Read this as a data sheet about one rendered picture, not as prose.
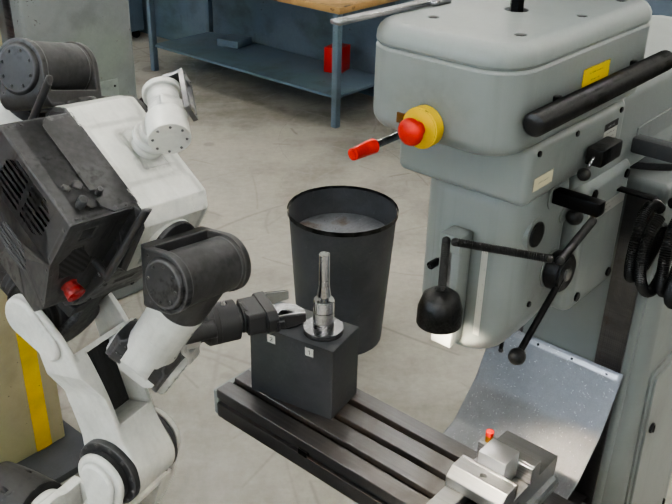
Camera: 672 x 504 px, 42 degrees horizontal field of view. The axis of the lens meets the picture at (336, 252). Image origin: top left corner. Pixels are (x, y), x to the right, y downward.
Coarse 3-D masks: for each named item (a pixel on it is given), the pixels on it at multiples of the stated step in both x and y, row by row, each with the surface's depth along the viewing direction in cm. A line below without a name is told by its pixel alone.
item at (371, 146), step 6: (396, 132) 136; (372, 138) 132; (384, 138) 134; (390, 138) 134; (396, 138) 136; (360, 144) 130; (366, 144) 130; (372, 144) 131; (378, 144) 132; (384, 144) 134; (348, 150) 129; (354, 150) 129; (360, 150) 129; (366, 150) 130; (372, 150) 131; (378, 150) 132; (354, 156) 129; (360, 156) 129; (366, 156) 131
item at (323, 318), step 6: (318, 312) 189; (324, 312) 188; (330, 312) 189; (318, 318) 189; (324, 318) 189; (330, 318) 190; (318, 324) 190; (324, 324) 190; (330, 324) 191; (318, 330) 191; (324, 330) 191
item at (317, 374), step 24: (288, 312) 199; (312, 312) 200; (264, 336) 195; (288, 336) 191; (312, 336) 190; (336, 336) 190; (264, 360) 198; (288, 360) 194; (312, 360) 190; (336, 360) 189; (264, 384) 201; (288, 384) 197; (312, 384) 193; (336, 384) 192; (312, 408) 196; (336, 408) 196
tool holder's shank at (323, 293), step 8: (320, 256) 184; (328, 256) 184; (320, 264) 185; (328, 264) 185; (320, 272) 185; (328, 272) 186; (320, 280) 186; (328, 280) 187; (320, 288) 187; (328, 288) 187; (320, 296) 188; (328, 296) 188
